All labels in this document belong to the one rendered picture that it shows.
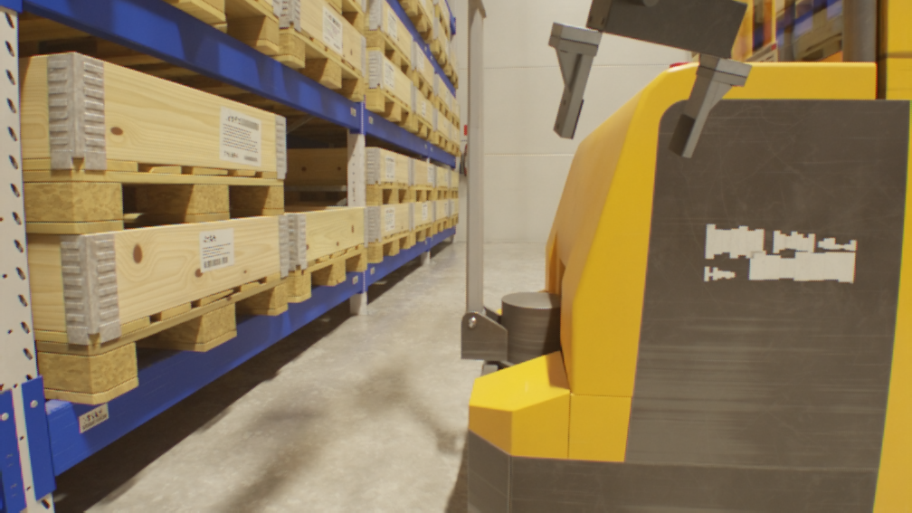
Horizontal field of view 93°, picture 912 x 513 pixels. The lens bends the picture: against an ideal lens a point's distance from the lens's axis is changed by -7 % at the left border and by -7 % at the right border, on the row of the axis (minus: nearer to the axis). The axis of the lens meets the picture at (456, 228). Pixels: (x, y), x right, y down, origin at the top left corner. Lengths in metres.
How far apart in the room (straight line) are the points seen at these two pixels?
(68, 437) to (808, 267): 1.37
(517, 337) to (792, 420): 0.54
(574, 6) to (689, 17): 6.67
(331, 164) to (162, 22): 1.64
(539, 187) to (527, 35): 2.11
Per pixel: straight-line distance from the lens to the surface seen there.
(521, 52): 6.92
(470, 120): 1.11
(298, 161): 2.96
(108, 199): 1.14
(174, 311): 1.29
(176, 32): 1.46
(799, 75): 0.85
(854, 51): 0.97
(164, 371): 1.41
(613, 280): 0.75
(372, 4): 3.00
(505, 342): 1.13
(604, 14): 0.46
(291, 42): 1.92
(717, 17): 0.51
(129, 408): 1.34
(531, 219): 6.66
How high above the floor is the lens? 0.70
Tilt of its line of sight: 4 degrees down
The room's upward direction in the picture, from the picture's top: straight up
